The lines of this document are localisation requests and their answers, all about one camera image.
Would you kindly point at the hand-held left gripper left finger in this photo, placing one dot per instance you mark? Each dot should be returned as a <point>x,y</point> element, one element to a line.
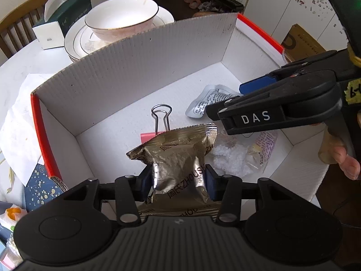
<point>143,185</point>

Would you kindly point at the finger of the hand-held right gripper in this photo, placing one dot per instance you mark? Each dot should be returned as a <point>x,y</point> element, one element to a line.
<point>253,84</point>
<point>248,98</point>

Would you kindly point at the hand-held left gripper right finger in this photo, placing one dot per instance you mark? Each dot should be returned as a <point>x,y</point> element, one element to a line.
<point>211,185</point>

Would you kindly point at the clear bag of white pellets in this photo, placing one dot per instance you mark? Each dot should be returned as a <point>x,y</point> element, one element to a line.
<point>228,161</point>

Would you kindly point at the gold foil packet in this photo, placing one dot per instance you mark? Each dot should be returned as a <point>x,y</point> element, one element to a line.
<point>174,169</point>

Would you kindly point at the silver foil sachet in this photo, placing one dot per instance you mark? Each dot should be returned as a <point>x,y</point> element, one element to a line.
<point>203,104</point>

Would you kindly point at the pink binder clip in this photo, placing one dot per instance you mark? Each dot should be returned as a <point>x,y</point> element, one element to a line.
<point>148,139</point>

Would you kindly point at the red cardboard box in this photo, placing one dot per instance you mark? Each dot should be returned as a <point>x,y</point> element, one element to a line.
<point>112,96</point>

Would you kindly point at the person's right hand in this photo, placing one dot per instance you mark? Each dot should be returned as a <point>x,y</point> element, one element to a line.
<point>351,166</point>

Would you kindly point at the brown cardboard box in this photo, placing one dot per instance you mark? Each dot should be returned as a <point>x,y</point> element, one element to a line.
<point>304,43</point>

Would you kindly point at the white fridge with magnets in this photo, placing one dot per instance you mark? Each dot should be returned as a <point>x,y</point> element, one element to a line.
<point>282,2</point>

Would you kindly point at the black ridged rack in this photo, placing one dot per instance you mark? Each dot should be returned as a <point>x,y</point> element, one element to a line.
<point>227,1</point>

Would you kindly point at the pink slippers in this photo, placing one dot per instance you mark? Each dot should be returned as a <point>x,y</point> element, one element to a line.
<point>196,1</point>

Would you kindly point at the white paper napkin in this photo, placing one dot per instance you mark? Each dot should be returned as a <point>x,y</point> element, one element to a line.
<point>19,124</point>

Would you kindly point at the white plate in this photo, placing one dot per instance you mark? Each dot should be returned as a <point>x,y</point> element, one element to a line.
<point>81,42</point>
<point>72,56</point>

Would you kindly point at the white bowl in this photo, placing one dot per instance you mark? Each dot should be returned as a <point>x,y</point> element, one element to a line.
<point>121,14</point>

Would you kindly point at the green white tissue box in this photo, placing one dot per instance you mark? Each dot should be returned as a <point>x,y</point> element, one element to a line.
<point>73,8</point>

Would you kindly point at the brown wooden chair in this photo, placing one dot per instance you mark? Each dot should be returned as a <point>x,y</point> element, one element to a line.
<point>17,31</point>

